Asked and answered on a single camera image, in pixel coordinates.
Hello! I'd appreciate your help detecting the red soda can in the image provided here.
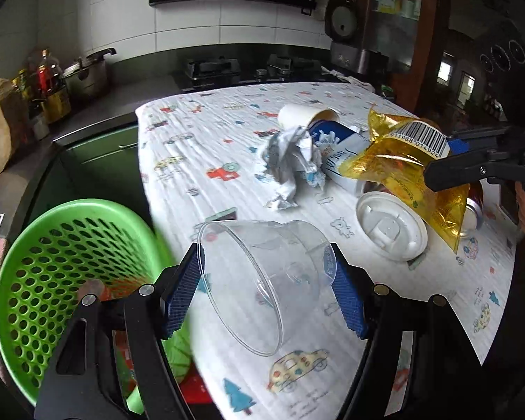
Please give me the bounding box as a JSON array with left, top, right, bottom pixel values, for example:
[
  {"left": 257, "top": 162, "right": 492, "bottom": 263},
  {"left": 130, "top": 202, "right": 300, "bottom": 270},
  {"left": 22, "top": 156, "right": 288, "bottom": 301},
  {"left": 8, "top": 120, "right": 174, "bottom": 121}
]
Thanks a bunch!
[{"left": 461, "top": 181, "right": 486, "bottom": 239}]

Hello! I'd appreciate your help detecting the wooden glass cabinet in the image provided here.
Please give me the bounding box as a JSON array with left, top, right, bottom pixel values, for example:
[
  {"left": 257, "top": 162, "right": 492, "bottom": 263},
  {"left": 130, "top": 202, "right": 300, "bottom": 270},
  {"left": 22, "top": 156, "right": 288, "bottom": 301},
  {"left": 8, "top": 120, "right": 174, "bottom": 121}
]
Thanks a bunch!
[{"left": 345, "top": 0, "right": 448, "bottom": 114}]

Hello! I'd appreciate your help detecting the steel cooking pot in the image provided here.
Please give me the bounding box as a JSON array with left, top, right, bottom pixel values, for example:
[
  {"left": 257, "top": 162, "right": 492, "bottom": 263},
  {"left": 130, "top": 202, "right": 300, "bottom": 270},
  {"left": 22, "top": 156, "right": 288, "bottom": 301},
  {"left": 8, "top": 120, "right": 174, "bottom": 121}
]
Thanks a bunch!
[{"left": 62, "top": 48, "right": 117, "bottom": 99}]

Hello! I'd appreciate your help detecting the green plastic basket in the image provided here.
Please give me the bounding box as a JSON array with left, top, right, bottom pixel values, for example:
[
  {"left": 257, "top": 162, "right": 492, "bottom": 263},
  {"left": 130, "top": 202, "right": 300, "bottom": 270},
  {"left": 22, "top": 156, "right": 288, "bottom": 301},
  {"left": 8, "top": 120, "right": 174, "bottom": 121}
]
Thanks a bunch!
[{"left": 0, "top": 199, "right": 193, "bottom": 414}]

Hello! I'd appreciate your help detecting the yellow snack bag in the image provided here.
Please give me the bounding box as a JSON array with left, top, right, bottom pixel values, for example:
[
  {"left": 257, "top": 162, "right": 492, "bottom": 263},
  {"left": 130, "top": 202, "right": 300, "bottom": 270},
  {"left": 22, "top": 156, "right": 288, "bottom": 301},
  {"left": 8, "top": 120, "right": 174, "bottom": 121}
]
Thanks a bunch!
[{"left": 337, "top": 107, "right": 471, "bottom": 254}]

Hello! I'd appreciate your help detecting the black round appliance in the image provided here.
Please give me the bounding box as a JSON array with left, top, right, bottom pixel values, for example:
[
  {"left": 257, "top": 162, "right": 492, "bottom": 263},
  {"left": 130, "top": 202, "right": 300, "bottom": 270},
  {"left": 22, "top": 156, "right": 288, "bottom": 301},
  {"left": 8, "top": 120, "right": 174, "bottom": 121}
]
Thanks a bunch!
[{"left": 324, "top": 0, "right": 360, "bottom": 45}]

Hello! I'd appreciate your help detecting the blue white milk carton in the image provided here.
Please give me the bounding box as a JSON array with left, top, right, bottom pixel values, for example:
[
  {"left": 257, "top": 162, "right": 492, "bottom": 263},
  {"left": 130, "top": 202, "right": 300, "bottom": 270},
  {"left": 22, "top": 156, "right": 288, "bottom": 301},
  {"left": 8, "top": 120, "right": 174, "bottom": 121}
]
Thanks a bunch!
[{"left": 308, "top": 120, "right": 372, "bottom": 195}]

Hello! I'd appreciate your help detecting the clear plastic cup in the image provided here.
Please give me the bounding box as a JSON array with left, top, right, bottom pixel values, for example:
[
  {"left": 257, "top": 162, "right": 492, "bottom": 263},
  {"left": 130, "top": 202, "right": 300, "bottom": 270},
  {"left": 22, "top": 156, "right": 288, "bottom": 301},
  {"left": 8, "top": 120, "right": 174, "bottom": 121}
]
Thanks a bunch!
[{"left": 197, "top": 219, "right": 335, "bottom": 357}]

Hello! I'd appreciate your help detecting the black gas stove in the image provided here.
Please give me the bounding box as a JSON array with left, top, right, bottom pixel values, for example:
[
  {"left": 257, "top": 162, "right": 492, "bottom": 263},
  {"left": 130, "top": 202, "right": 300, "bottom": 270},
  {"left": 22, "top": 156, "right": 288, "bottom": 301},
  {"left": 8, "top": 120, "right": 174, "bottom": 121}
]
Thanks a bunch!
[{"left": 175, "top": 54, "right": 333, "bottom": 93}]

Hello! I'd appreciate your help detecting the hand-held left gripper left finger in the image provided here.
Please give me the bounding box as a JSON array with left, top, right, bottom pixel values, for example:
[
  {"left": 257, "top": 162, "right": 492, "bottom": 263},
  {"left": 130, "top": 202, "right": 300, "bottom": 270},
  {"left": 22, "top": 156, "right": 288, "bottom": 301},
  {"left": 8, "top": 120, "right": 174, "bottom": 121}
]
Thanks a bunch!
[{"left": 34, "top": 243, "right": 204, "bottom": 420}]

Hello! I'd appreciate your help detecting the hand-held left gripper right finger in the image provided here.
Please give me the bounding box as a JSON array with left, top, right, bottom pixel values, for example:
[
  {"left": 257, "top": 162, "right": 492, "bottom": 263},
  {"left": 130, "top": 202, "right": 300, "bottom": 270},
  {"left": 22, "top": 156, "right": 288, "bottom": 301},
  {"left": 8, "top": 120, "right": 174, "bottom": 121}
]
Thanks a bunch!
[{"left": 324, "top": 247, "right": 495, "bottom": 420}]

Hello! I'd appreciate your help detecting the crumpled white paper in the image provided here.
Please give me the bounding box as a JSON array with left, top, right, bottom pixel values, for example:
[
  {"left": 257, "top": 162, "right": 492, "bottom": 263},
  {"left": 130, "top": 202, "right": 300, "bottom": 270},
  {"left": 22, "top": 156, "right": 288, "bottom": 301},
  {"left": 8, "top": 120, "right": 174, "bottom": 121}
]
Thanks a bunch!
[{"left": 254, "top": 126, "right": 327, "bottom": 211}]

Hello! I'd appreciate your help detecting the white paper cup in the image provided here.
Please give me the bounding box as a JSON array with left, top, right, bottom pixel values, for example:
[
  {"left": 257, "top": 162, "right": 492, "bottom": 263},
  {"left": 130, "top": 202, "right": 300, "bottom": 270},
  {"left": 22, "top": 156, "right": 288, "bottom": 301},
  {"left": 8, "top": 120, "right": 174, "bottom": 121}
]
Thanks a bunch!
[{"left": 278, "top": 104, "right": 340, "bottom": 134}]

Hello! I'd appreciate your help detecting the white plastic cup lid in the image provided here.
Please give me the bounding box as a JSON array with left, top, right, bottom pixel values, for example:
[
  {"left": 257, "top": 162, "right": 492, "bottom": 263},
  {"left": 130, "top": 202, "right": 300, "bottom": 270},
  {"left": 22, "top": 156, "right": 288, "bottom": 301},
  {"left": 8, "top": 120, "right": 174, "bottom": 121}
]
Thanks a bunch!
[{"left": 356, "top": 191, "right": 429, "bottom": 262}]

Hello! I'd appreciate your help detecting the printed cartoon tablecloth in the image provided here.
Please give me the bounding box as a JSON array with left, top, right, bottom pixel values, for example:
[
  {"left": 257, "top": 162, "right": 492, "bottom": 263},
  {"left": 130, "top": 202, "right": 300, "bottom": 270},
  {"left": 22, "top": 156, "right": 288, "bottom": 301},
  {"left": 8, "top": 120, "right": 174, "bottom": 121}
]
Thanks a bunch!
[{"left": 135, "top": 81, "right": 519, "bottom": 420}]

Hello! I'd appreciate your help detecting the silver kitchen appliance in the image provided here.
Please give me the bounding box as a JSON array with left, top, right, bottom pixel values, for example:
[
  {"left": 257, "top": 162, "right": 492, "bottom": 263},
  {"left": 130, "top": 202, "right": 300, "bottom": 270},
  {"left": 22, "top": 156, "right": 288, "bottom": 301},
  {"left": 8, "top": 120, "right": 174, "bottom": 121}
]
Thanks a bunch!
[{"left": 330, "top": 43, "right": 372, "bottom": 76}]

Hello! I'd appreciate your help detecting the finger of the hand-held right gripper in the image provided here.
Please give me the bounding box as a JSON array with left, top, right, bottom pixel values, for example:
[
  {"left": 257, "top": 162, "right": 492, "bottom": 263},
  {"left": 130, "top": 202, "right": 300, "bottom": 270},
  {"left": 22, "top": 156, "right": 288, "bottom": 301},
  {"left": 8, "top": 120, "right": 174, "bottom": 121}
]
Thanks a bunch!
[
  {"left": 447, "top": 127, "right": 510, "bottom": 156},
  {"left": 424, "top": 151, "right": 515, "bottom": 192}
]

